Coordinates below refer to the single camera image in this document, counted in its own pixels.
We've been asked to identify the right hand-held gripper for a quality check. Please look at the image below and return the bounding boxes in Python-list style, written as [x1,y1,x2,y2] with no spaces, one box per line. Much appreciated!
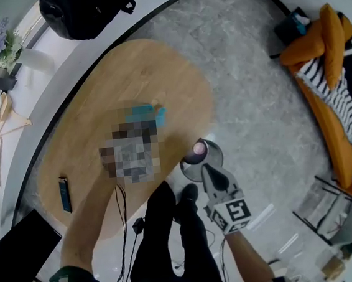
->
[198,159,254,237]

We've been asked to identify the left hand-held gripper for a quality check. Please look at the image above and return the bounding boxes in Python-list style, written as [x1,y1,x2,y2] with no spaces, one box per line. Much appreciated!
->
[112,126,164,185]

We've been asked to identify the black mesh waste bin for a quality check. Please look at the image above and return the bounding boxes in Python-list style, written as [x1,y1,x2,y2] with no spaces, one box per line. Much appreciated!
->
[177,135,226,184]

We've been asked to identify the teal object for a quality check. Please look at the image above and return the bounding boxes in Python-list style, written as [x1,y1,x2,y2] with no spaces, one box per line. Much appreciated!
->
[124,102,169,133]

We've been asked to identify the pink round object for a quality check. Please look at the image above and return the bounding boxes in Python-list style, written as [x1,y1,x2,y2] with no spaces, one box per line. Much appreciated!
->
[191,139,210,159]

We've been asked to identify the dark blue box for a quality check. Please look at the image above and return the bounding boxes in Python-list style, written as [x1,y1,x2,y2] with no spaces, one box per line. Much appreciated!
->
[57,176,73,214]

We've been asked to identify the person's right forearm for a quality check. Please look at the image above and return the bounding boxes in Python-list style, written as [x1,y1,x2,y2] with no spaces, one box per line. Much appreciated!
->
[225,226,277,282]

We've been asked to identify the person's left forearm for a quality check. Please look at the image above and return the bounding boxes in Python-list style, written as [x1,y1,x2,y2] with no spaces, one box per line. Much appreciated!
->
[51,171,132,277]

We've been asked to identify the wooden coffee table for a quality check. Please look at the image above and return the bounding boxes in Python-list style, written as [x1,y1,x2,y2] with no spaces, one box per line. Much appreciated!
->
[24,31,229,247]

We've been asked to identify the person's right black shoe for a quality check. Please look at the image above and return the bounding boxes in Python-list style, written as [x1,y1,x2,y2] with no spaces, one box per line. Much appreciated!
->
[174,182,201,212]

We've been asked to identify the person's black shoe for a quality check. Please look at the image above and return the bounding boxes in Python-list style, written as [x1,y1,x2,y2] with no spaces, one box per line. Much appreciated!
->
[145,179,177,210]
[174,182,201,212]

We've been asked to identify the person's left black shoe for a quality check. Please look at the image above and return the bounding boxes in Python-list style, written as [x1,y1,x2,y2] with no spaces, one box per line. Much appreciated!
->
[145,179,177,210]

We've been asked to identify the black power adapter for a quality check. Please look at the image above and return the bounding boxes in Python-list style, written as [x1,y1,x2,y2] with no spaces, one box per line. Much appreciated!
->
[131,217,146,236]

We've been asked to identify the person's black trousers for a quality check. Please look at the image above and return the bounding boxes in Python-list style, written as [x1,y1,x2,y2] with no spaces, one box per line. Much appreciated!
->
[119,176,229,282]

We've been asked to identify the white window ledge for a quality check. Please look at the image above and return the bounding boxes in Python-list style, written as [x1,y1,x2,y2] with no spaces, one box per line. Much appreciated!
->
[0,0,175,207]

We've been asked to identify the orange sofa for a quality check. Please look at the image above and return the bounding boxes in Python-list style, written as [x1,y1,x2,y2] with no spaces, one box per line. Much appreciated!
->
[274,1,352,204]

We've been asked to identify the grey chair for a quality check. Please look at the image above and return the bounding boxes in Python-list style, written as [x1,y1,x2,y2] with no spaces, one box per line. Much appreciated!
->
[288,171,352,250]

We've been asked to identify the white vase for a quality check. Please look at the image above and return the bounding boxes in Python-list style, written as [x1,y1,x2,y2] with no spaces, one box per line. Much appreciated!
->
[12,45,56,74]

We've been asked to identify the black white striped blanket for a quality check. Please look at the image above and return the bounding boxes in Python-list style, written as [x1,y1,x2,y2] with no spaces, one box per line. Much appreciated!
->
[292,33,352,178]

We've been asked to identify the black backpack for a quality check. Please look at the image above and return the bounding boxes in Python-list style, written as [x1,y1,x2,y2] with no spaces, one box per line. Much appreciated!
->
[38,0,144,45]

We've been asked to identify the black rectangular stand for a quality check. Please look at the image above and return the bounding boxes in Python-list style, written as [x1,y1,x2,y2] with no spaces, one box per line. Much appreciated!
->
[0,62,25,93]

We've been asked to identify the black television screen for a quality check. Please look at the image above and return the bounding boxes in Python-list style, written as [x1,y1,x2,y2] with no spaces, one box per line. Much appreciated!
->
[0,207,68,282]

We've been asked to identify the black storage box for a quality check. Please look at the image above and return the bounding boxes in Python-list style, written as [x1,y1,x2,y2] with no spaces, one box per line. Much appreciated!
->
[271,6,314,58]

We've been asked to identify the large orange cushion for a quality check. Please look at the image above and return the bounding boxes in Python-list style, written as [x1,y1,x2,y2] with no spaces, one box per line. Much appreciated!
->
[317,2,351,92]

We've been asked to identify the black cable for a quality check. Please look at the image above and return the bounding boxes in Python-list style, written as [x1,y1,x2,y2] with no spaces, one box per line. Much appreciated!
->
[101,180,152,282]
[205,228,238,282]

